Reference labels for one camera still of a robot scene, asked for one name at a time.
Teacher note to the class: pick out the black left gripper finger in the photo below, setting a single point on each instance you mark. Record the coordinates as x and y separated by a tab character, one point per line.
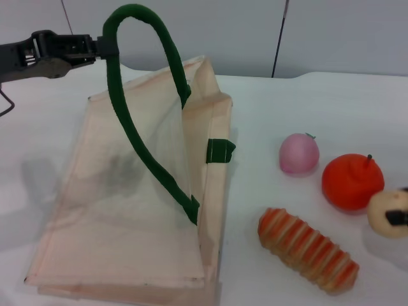
106	46

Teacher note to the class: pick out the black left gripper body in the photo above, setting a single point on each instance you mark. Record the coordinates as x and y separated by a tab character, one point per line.
48	52

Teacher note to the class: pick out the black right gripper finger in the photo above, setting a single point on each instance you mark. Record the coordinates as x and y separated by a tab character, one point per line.
396	216

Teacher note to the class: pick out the round egg yolk pastry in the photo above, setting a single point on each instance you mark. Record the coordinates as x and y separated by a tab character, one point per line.
381	208

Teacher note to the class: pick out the orange-red toy apple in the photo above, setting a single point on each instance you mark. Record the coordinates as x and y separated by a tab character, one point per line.
350	181

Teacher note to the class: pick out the striped long bread roll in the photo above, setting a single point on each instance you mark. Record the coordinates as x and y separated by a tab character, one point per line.
306	248

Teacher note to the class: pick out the pink toy peach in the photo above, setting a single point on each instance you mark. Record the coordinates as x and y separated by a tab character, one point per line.
298	154

